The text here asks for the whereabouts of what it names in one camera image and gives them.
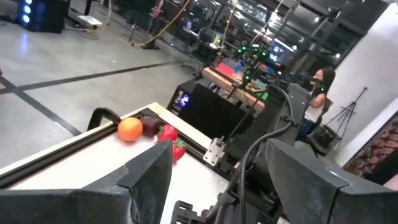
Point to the white flat panel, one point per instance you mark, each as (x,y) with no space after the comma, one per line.
(89,20)

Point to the lit computer monitor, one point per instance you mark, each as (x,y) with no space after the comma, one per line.
(280,53)

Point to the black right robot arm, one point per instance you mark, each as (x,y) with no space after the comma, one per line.
(276,115)

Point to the wooden workbench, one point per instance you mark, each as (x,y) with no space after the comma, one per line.
(217,77)

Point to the dark purple plum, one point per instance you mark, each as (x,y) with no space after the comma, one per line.
(151,125)

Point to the black tower blue lights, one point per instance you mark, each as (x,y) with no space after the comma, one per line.
(46,15)

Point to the black metal table frame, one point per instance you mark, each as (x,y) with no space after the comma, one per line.
(62,153)

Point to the red tomato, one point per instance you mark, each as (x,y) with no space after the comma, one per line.
(179,151)

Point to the orange fruit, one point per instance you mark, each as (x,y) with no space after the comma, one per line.
(130,129)

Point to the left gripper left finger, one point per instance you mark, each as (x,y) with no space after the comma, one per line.
(124,199)

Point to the black tripod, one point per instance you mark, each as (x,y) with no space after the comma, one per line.
(351,107)

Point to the patterned dark rug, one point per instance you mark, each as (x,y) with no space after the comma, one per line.
(373,152)

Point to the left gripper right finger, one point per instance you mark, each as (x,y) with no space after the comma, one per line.
(317,193)

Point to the black computer case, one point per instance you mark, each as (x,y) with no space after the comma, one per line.
(211,112)

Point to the silver metal bracket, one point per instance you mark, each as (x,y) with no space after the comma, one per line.
(214,152)

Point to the black crate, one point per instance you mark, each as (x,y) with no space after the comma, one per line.
(326,138)

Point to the person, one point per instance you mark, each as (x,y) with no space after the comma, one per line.
(314,109)

